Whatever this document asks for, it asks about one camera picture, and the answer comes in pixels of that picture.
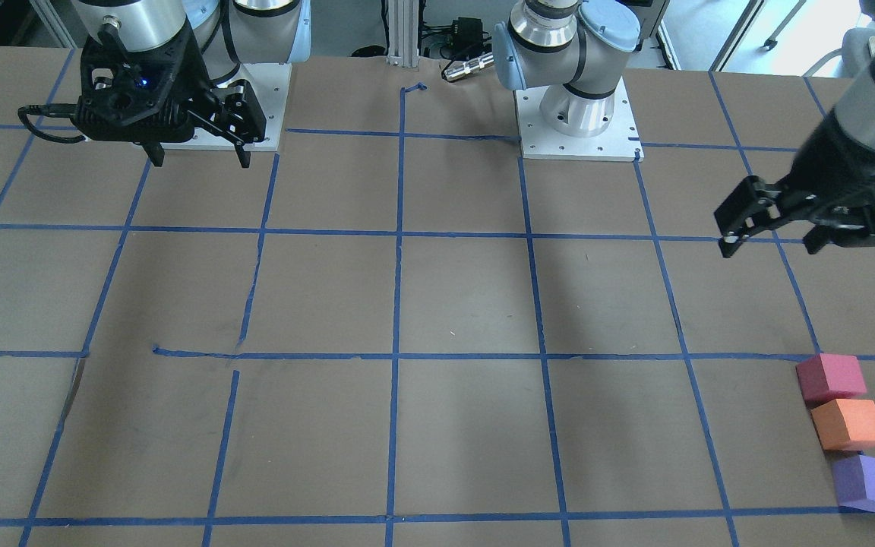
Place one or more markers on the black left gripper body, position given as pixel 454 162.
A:
pixel 841 163

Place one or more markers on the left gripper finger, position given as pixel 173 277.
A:
pixel 756 206
pixel 822 236

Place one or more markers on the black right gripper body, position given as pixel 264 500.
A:
pixel 193 82

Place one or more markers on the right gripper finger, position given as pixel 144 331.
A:
pixel 155 152
pixel 238 117

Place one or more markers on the orange foam cube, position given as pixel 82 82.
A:
pixel 845 424

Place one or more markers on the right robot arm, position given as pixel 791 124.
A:
pixel 235 40

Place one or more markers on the red foam cube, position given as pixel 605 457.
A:
pixel 826 377

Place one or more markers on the purple foam cube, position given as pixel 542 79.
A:
pixel 854 480

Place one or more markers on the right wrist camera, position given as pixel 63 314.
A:
pixel 127 96

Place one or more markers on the aluminium frame post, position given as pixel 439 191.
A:
pixel 402 27

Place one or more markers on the silver cable connector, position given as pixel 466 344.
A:
pixel 456 70

